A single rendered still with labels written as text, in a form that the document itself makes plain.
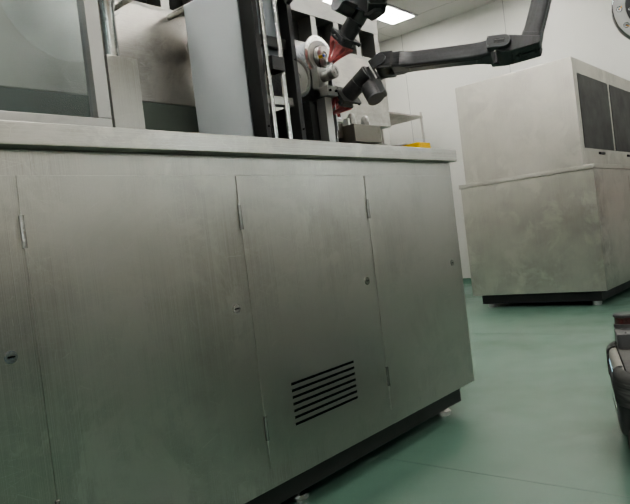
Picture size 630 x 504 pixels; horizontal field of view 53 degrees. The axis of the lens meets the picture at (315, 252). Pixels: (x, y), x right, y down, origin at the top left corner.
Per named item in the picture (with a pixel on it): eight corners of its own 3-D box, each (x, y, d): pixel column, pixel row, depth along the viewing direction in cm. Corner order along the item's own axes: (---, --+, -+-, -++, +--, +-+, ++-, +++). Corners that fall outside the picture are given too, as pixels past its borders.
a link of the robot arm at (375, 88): (390, 66, 211) (382, 51, 203) (405, 91, 206) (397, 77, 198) (359, 85, 213) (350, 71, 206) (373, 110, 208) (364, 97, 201)
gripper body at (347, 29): (358, 49, 209) (371, 29, 205) (340, 43, 201) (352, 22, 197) (346, 38, 211) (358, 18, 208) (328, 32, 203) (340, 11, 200)
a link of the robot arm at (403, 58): (514, 50, 195) (510, 30, 186) (514, 67, 194) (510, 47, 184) (381, 67, 213) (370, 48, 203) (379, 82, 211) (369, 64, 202)
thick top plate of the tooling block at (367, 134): (355, 140, 217) (353, 123, 217) (272, 161, 243) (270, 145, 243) (382, 142, 229) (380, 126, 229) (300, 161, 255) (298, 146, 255)
